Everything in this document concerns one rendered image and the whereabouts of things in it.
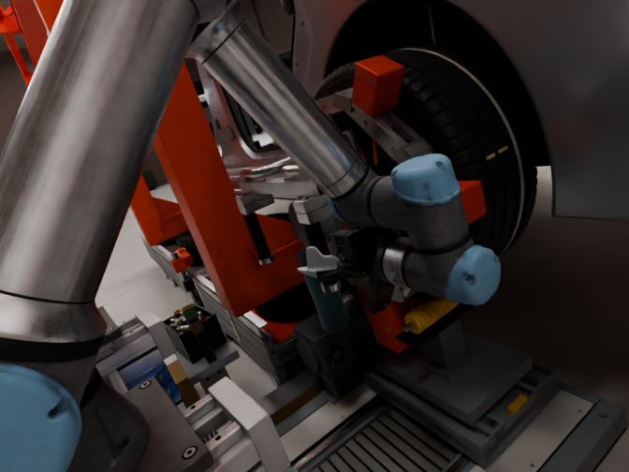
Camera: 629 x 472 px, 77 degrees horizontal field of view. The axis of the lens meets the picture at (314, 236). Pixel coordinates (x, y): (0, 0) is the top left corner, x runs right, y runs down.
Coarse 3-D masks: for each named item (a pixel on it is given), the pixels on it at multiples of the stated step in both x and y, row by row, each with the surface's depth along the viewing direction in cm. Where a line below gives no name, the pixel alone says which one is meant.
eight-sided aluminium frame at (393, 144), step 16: (336, 96) 89; (352, 112) 87; (384, 112) 85; (368, 128) 85; (384, 128) 81; (400, 128) 83; (384, 144) 83; (400, 144) 79; (416, 144) 80; (400, 160) 80; (336, 256) 122; (400, 288) 100
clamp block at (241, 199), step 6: (240, 198) 105; (246, 198) 105; (252, 198) 106; (258, 198) 107; (264, 198) 108; (270, 198) 108; (240, 204) 107; (246, 204) 105; (252, 204) 106; (258, 204) 107; (264, 204) 108; (270, 204) 109; (240, 210) 109; (246, 210) 105; (252, 210) 106
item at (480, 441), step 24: (384, 384) 137; (528, 384) 118; (552, 384) 119; (408, 408) 129; (432, 408) 123; (504, 408) 115; (528, 408) 113; (456, 432) 110; (480, 432) 110; (504, 432) 108; (480, 456) 105
